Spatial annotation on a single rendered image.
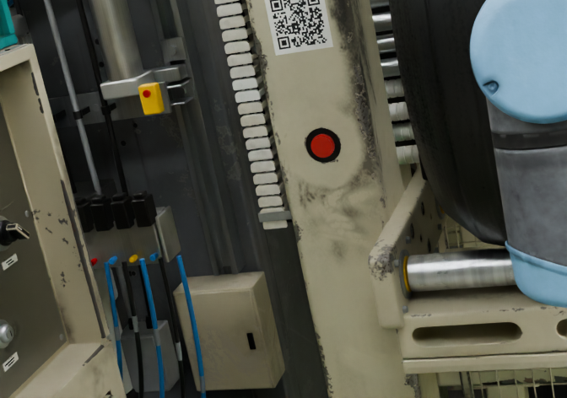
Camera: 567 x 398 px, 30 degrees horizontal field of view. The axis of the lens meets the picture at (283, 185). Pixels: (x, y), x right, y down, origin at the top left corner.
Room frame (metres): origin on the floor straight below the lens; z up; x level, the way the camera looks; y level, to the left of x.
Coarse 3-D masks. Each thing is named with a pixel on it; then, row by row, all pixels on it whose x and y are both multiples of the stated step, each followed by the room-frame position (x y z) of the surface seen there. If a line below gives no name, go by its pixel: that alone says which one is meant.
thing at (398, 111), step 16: (384, 0) 1.67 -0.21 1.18; (384, 16) 1.67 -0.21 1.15; (384, 32) 1.80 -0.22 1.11; (384, 48) 1.68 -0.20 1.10; (384, 64) 1.67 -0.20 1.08; (384, 80) 1.81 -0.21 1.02; (400, 80) 1.68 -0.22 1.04; (400, 96) 1.68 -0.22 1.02; (400, 112) 1.66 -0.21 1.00; (400, 128) 1.68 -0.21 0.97; (400, 144) 1.80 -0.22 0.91; (400, 160) 1.67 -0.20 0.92; (416, 160) 1.66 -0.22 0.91
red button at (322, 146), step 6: (318, 138) 1.29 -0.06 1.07; (324, 138) 1.29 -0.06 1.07; (330, 138) 1.29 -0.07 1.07; (312, 144) 1.30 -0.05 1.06; (318, 144) 1.29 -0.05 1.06; (324, 144) 1.29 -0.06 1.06; (330, 144) 1.29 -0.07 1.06; (312, 150) 1.30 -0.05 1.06; (318, 150) 1.29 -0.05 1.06; (324, 150) 1.29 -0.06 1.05; (330, 150) 1.29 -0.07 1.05; (318, 156) 1.30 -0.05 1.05; (324, 156) 1.29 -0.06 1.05
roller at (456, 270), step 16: (416, 256) 1.21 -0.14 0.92; (432, 256) 1.20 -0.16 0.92; (448, 256) 1.19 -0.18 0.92; (464, 256) 1.18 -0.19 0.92; (480, 256) 1.17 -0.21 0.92; (496, 256) 1.16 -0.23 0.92; (416, 272) 1.19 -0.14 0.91; (432, 272) 1.18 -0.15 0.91; (448, 272) 1.17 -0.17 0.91; (464, 272) 1.17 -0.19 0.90; (480, 272) 1.16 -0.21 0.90; (496, 272) 1.15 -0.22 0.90; (512, 272) 1.15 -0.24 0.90; (416, 288) 1.19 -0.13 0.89; (432, 288) 1.19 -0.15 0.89; (448, 288) 1.18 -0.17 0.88
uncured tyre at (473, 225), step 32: (416, 0) 1.05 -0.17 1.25; (448, 0) 1.03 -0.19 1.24; (480, 0) 1.01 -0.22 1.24; (416, 32) 1.05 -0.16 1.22; (448, 32) 1.02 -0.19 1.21; (416, 64) 1.06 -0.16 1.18; (448, 64) 1.03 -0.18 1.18; (416, 96) 1.07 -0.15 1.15; (448, 96) 1.03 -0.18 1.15; (480, 96) 1.02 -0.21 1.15; (416, 128) 1.09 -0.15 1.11; (448, 128) 1.04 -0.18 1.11; (480, 128) 1.03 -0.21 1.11; (448, 160) 1.06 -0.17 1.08; (480, 160) 1.04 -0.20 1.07; (448, 192) 1.10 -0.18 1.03; (480, 192) 1.07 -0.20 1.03; (480, 224) 1.11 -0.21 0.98
